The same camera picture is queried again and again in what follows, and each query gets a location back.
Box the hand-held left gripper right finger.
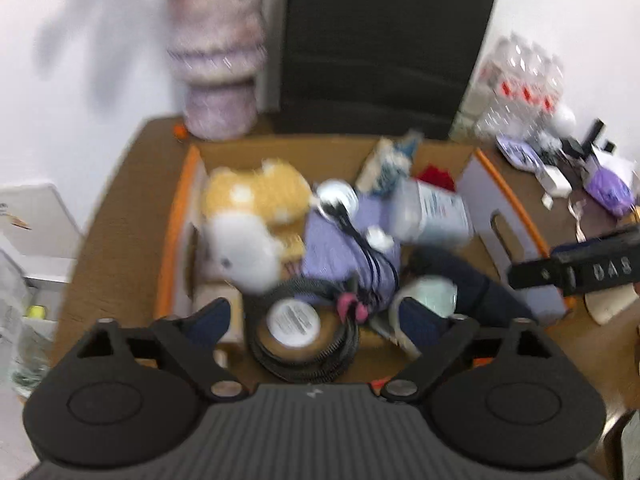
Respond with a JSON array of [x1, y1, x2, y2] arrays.
[[380, 296, 551, 403]]

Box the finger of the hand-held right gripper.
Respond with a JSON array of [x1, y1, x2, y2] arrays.
[[507, 256, 566, 291]]

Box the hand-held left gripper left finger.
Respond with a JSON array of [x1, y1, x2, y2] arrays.
[[77, 297, 248, 401]]

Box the pale green round object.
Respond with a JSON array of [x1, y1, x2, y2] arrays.
[[390, 277, 458, 356]]

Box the cardboard box with orange edges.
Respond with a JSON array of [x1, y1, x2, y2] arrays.
[[155, 132, 573, 401]]

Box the wooden desktop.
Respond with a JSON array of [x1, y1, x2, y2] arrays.
[[15, 115, 640, 480]]

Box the beige flat piece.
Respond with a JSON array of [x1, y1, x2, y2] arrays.
[[585, 290, 640, 326]]

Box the white paper tag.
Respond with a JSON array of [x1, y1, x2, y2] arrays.
[[570, 197, 588, 243]]

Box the pink clip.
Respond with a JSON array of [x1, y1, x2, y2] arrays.
[[337, 294, 373, 323]]

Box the purple crumpled bag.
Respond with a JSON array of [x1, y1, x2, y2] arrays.
[[585, 167, 633, 216]]

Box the round white tin with label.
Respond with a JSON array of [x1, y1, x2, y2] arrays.
[[266, 298, 322, 347]]

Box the black coiled band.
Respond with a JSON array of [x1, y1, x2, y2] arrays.
[[247, 277, 361, 383]]

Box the white charger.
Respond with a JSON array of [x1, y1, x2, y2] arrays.
[[537, 162, 573, 196]]

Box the yellow and white plush toy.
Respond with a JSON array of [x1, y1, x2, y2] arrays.
[[200, 159, 313, 295]]

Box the white plastic container with label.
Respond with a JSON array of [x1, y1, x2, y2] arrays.
[[390, 177, 473, 248]]

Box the purple cloth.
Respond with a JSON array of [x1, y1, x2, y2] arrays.
[[302, 195, 403, 311]]

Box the purple patterned pouch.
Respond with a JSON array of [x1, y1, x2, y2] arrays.
[[497, 135, 546, 168]]

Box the black small device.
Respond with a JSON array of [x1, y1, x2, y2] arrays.
[[582, 120, 616, 156]]

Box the red fabric item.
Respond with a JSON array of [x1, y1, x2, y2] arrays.
[[417, 164, 456, 193]]

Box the round silver disc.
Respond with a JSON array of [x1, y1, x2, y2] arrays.
[[317, 180, 360, 218]]

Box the white round object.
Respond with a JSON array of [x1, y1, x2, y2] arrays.
[[550, 105, 578, 136]]

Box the pack of water bottles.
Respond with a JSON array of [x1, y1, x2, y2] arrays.
[[475, 32, 566, 138]]

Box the clear glass container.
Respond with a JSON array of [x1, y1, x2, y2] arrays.
[[0, 250, 58, 398]]

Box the white board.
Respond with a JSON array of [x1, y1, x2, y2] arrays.
[[0, 182, 83, 281]]

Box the purple wrapped vase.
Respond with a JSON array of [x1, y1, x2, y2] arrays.
[[165, 0, 268, 141]]

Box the black cable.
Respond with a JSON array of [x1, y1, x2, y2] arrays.
[[320, 200, 401, 311]]

